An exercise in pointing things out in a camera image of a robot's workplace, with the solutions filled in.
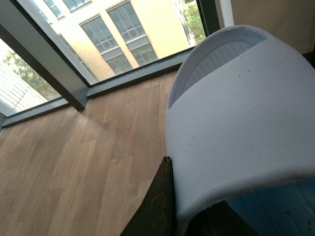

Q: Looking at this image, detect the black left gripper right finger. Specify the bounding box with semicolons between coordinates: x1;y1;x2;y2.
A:
186;201;257;236

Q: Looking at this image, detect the dark window frame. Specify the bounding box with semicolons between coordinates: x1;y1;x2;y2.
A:
0;0;220;124

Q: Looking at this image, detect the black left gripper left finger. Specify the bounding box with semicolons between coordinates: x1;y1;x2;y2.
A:
121;156;175;236

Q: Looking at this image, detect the light blue slipper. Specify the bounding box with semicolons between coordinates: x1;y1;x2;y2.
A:
165;25;315;236

